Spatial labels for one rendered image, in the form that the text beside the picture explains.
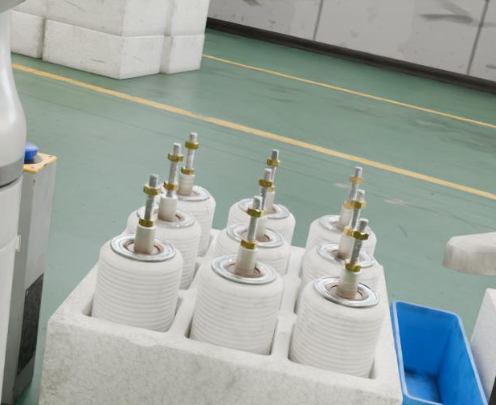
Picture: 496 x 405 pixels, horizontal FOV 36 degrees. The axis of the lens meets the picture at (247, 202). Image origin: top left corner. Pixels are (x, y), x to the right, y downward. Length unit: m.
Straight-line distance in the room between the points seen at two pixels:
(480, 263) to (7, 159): 0.30
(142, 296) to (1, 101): 0.52
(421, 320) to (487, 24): 4.65
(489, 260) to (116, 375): 0.48
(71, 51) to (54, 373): 2.65
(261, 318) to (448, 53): 5.05
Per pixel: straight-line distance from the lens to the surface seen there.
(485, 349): 1.16
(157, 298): 0.85
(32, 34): 3.56
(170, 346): 0.83
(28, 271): 0.95
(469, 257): 0.49
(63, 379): 0.88
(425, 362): 1.27
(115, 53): 3.32
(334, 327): 0.83
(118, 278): 0.84
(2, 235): 0.35
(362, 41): 5.93
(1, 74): 0.37
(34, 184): 0.90
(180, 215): 0.99
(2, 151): 0.33
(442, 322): 1.24
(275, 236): 0.97
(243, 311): 0.83
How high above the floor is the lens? 0.58
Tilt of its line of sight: 18 degrees down
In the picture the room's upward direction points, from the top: 11 degrees clockwise
